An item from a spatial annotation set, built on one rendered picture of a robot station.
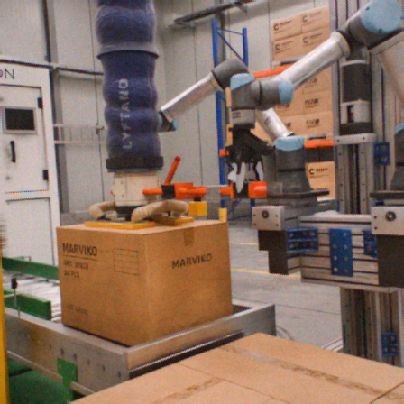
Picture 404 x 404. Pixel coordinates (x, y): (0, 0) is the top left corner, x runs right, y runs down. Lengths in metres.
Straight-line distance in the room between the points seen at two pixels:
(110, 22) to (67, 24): 10.56
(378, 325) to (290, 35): 8.39
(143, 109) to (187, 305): 0.74
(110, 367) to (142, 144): 0.80
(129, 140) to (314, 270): 0.87
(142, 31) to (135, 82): 0.19
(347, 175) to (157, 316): 0.92
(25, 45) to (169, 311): 10.40
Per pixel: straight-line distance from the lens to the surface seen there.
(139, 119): 2.03
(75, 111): 12.32
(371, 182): 2.15
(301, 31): 10.14
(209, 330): 1.91
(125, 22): 2.08
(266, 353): 1.81
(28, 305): 2.54
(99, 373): 1.88
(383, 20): 1.81
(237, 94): 1.68
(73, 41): 12.65
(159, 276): 1.83
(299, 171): 2.20
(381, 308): 2.25
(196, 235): 1.92
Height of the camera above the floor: 1.14
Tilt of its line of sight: 3 degrees down
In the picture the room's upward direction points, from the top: 3 degrees counter-clockwise
